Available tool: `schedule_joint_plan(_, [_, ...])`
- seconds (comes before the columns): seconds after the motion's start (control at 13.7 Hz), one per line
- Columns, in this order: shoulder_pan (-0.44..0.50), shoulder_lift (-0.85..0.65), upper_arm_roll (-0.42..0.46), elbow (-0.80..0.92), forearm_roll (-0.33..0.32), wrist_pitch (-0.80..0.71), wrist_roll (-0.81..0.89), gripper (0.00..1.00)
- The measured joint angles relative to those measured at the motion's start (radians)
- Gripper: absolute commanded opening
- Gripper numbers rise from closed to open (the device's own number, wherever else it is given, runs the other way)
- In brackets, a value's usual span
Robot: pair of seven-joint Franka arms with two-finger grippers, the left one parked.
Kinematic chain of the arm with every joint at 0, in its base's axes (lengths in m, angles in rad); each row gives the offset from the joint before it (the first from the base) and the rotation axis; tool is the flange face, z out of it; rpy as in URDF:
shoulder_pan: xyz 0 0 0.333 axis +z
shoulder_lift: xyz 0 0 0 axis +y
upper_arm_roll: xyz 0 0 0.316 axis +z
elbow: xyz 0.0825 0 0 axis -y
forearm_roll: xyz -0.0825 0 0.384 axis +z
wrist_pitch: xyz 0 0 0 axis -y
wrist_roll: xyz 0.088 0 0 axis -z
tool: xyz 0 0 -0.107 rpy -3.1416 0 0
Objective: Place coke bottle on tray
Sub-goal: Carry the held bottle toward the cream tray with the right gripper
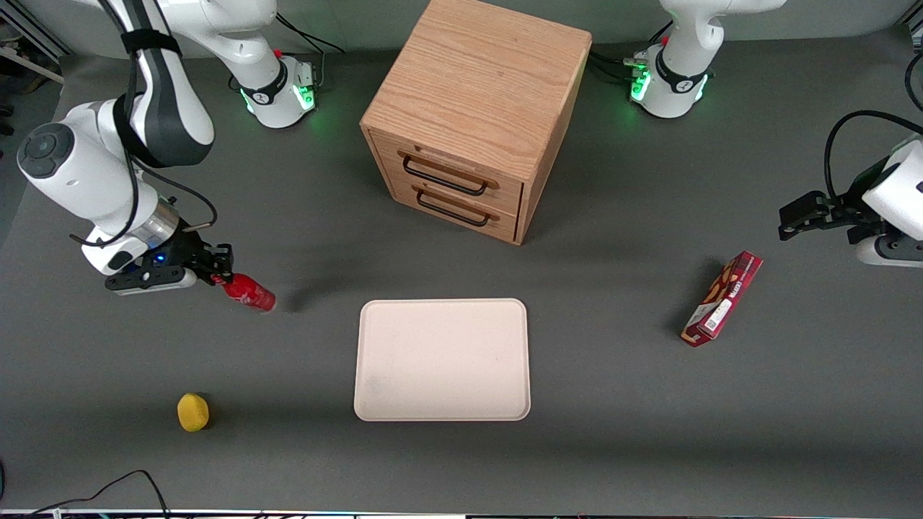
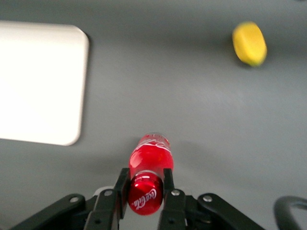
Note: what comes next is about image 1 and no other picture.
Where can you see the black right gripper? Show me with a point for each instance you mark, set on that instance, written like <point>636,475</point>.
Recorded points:
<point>189,249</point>

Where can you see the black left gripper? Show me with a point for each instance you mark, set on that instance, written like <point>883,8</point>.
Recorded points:
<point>852,205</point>

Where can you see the red coke bottle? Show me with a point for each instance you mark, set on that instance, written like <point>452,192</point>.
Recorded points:
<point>252,295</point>

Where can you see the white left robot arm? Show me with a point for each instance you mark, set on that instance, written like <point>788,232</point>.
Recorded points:
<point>678,65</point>

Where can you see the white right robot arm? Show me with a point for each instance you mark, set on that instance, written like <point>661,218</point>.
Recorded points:
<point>79,173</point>

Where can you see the beige plastic tray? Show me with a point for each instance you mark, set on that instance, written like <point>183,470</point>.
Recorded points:
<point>441,359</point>

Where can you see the red tartan cookie box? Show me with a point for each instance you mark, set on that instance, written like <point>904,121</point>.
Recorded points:
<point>721,301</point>

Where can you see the yellow lemon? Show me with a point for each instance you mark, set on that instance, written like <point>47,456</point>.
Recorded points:
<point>193,412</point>

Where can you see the deep wooden drawer front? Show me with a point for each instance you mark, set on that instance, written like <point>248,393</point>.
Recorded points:
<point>505,225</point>

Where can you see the shallow wooden drawer front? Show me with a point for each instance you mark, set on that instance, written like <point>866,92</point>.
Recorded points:
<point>505,193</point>

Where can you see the wooden drawer cabinet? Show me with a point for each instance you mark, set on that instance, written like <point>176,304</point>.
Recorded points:
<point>476,79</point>

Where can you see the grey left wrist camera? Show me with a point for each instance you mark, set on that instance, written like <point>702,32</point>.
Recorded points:
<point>890,252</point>

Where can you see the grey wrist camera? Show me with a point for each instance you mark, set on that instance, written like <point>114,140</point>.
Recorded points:
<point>890,252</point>
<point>151,281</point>

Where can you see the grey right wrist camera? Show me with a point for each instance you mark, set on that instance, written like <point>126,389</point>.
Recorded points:
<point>151,281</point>

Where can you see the aluminium frame rail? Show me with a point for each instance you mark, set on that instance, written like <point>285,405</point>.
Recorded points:
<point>914,27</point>
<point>43,32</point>

